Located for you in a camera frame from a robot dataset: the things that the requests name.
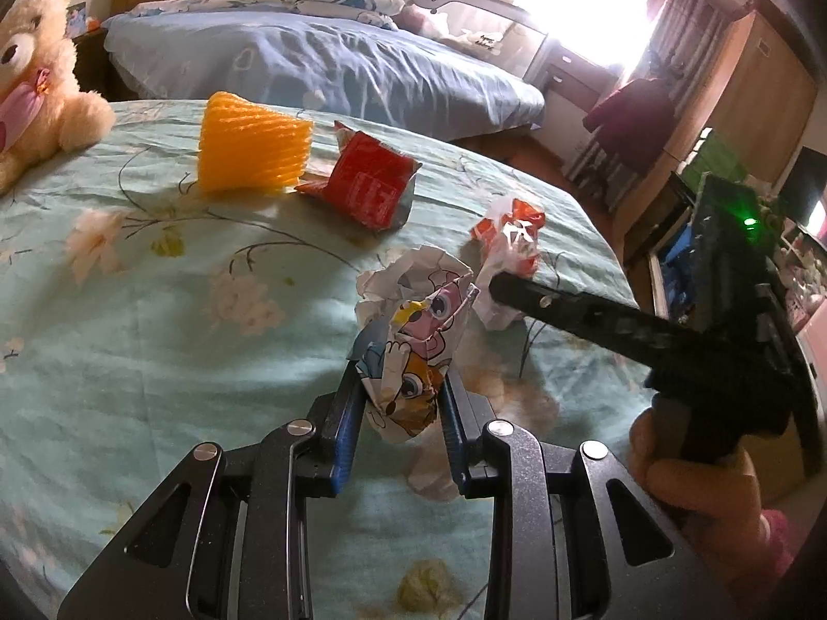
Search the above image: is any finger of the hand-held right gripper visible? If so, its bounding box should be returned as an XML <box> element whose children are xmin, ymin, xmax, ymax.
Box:
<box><xmin>487</xmin><ymin>270</ymin><xmax>705</xmax><ymax>369</ymax></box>

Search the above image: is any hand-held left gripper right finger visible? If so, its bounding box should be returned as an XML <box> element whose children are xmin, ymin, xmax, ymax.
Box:
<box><xmin>439</xmin><ymin>371</ymin><xmax>738</xmax><ymax>620</ymax></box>

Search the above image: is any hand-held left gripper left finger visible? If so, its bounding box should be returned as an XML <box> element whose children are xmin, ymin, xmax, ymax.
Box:
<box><xmin>57</xmin><ymin>365</ymin><xmax>366</xmax><ymax>620</ymax></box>

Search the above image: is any orange and white wrapper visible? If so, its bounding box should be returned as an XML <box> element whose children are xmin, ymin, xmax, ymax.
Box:
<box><xmin>468</xmin><ymin>197</ymin><xmax>547</xmax><ymax>330</ymax></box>

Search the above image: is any cartoon printed paper wrapper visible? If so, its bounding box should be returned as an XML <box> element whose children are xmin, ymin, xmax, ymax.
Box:
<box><xmin>349</xmin><ymin>244</ymin><xmax>482</xmax><ymax>501</ymax></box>

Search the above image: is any person's right forearm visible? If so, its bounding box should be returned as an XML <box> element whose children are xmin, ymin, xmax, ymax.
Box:
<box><xmin>711</xmin><ymin>504</ymin><xmax>815</xmax><ymax>614</ymax></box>

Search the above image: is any person's right hand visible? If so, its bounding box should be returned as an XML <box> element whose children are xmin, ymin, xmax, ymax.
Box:
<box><xmin>630</xmin><ymin>400</ymin><xmax>770</xmax><ymax>531</ymax></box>

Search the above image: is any cluttered toy shelf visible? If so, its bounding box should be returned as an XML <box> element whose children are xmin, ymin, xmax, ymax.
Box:
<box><xmin>769</xmin><ymin>232</ymin><xmax>827</xmax><ymax>330</ymax></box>

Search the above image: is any flat screen television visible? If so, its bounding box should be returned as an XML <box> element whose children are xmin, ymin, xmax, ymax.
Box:
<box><xmin>778</xmin><ymin>145</ymin><xmax>827</xmax><ymax>240</ymax></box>

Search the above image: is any dark red jacket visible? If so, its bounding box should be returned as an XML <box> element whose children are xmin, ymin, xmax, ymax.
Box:
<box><xmin>581</xmin><ymin>74</ymin><xmax>676</xmax><ymax>169</ymax></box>

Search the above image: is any teal floral bedsheet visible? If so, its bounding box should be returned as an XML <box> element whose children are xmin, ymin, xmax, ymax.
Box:
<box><xmin>0</xmin><ymin>98</ymin><xmax>653</xmax><ymax>620</ymax></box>

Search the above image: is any desk with drawers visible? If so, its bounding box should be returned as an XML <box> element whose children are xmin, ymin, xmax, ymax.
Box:
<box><xmin>539</xmin><ymin>45</ymin><xmax>621</xmax><ymax>104</ymax></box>

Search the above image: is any red snack packet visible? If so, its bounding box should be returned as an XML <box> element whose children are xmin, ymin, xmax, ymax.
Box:
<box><xmin>294</xmin><ymin>119</ymin><xmax>424</xmax><ymax>234</ymax></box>

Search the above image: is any wooden wardrobe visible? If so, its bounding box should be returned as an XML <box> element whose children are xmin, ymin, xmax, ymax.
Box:
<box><xmin>614</xmin><ymin>6</ymin><xmax>818</xmax><ymax>259</ymax></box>

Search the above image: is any orange foam fruit net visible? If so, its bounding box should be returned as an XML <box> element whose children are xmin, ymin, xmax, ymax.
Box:
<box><xmin>195</xmin><ymin>91</ymin><xmax>314</xmax><ymax>198</ymax></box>

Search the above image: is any window curtain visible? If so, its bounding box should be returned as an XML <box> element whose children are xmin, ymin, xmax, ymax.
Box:
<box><xmin>646</xmin><ymin>0</ymin><xmax>718</xmax><ymax>79</ymax></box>

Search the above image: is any pile of plush toys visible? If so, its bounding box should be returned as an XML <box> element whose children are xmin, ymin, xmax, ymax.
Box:
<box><xmin>401</xmin><ymin>3</ymin><xmax>466</xmax><ymax>40</ymax></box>

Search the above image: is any bed with blue sheet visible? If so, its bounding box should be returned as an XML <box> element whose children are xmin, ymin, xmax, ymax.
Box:
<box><xmin>103</xmin><ymin>0</ymin><xmax>547</xmax><ymax>140</ymax></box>

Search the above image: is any dark wooden nightstand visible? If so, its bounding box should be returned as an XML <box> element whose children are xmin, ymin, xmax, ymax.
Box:
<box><xmin>68</xmin><ymin>29</ymin><xmax>114</xmax><ymax>101</ymax></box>

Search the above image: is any cream teddy bear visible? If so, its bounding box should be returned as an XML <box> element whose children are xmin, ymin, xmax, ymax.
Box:
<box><xmin>0</xmin><ymin>0</ymin><xmax>117</xmax><ymax>198</ymax></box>

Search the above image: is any grey bed guard rail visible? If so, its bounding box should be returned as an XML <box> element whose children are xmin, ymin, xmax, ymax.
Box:
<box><xmin>388</xmin><ymin>0</ymin><xmax>550</xmax><ymax>82</ymax></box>

